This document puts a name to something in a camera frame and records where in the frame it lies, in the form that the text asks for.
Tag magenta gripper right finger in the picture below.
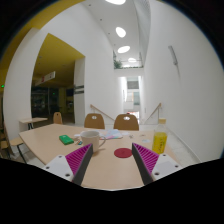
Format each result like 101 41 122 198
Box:
131 142 183 186

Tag green phone case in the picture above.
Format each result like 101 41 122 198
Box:
59 135 74 145

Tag yellow drink bottle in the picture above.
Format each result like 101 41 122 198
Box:
152 118 168 154

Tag distant wooden chair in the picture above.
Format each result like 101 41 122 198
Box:
53 112 62 124

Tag wooden chair at left edge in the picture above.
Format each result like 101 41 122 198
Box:
0 126 26 163

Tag white ceramic mug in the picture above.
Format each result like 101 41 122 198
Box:
80 130 106 152

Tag hanging red white sign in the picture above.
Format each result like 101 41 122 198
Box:
35 71 56 86

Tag balcony plant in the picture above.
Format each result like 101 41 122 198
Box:
114 60 122 69

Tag small background table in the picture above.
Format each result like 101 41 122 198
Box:
19 117 48 130

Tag stair handrail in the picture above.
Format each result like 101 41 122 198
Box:
144 103 162 123
90 104 114 121

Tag wooden chair right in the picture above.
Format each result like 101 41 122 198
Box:
114 114 139 131

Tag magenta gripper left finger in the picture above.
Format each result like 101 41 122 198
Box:
42 143 94 186

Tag right stair handrail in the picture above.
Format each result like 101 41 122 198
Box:
144 103 162 123

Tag red round coaster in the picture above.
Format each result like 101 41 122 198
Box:
114 148 132 158

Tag colourful paper sheets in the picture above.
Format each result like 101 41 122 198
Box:
100 129 122 140

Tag left stair handrail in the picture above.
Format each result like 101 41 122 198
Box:
90 104 114 121

